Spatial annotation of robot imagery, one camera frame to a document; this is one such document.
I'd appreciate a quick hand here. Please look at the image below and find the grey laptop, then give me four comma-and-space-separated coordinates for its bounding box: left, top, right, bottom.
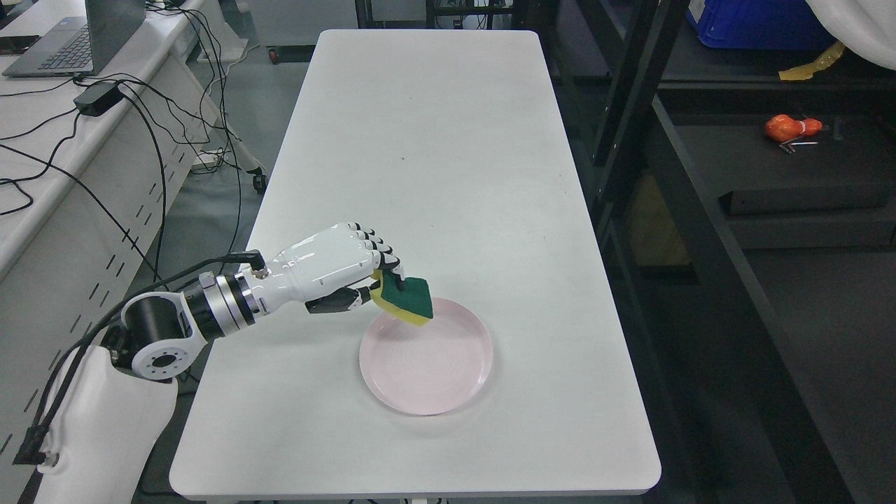
2, 1, 146, 78

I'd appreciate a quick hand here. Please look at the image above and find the green yellow sponge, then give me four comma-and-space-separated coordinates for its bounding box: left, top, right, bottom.
370, 270, 434, 326

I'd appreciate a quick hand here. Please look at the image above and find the black metal shelf rack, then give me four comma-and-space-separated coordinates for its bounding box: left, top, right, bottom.
557, 1, 894, 503

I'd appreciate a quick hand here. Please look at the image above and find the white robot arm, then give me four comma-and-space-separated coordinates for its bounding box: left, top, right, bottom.
13, 250, 270, 503

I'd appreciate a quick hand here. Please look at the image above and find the black cable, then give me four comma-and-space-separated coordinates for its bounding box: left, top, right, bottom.
0, 80, 169, 281

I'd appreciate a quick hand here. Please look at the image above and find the black power adapter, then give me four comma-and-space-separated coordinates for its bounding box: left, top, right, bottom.
73, 82, 124, 117

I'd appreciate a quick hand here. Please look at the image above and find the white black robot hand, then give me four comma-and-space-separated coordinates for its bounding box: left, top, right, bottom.
244, 223, 405, 314

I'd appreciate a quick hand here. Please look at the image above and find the blue plastic bin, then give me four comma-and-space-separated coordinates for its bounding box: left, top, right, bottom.
686, 1, 835, 50

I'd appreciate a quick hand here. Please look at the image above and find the yellow tape strip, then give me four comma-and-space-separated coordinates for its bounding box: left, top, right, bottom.
778, 41, 846, 82

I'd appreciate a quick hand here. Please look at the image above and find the white cloth cover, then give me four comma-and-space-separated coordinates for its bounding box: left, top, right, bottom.
807, 1, 895, 70

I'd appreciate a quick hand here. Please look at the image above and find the pink plate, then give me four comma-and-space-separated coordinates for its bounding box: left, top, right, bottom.
359, 297, 495, 416

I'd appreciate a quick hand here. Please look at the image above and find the white power strip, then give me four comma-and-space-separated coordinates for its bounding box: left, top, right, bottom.
190, 150, 226, 174

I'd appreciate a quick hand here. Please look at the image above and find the white side desk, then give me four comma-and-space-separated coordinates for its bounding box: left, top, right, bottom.
0, 0, 249, 484

